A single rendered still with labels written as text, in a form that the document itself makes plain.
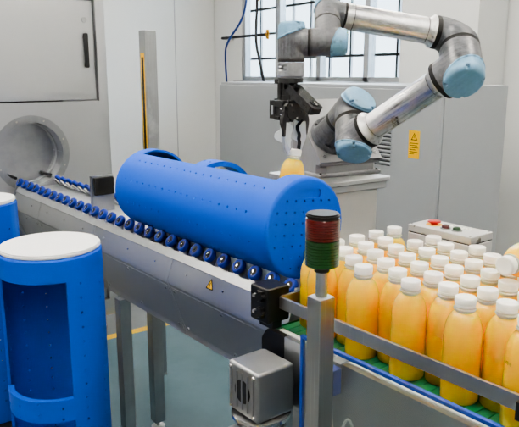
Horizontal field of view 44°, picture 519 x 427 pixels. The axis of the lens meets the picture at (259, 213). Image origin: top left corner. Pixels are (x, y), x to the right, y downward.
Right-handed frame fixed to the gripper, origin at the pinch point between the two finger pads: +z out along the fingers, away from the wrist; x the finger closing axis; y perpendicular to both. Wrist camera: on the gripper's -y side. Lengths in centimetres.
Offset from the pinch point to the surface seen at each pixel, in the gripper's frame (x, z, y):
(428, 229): -18.2, 19.4, -34.2
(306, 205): 5.8, 13.6, -11.7
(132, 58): -207, -31, 492
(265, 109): -159, 6, 209
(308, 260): 45, 11, -55
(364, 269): 23, 19, -49
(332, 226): 42, 5, -58
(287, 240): 12.8, 22.1, -11.8
